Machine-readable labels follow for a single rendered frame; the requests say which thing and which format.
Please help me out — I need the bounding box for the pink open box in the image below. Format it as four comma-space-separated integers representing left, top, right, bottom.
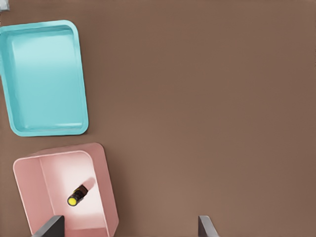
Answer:
12, 142, 119, 237

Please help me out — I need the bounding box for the pale blue-green tray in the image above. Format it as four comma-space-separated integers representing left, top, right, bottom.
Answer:
0, 20, 89, 137

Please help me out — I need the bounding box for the yellow-capped black button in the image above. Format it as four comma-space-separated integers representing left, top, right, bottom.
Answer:
67, 184, 89, 207

